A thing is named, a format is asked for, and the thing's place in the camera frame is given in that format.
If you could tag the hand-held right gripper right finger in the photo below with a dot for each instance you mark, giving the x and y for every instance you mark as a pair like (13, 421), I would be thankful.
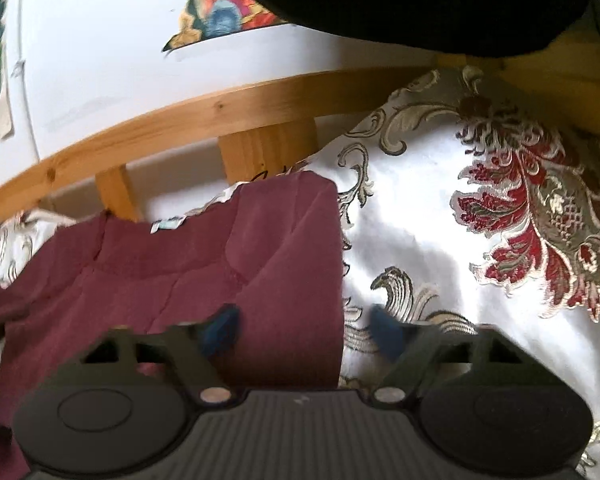
(386, 334)

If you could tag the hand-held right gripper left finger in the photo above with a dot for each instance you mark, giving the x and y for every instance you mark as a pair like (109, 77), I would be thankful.
(222, 331)

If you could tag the maroon shirt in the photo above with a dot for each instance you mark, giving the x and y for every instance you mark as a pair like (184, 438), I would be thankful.
(190, 280)

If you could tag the white floral bedspread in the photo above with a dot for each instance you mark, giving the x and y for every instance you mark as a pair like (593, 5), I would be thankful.
(420, 200)

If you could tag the colourful floral cushion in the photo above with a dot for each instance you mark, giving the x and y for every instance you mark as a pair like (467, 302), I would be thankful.
(215, 7)

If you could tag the wooden bed frame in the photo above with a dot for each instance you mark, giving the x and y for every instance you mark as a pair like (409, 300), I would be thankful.
(190, 115)

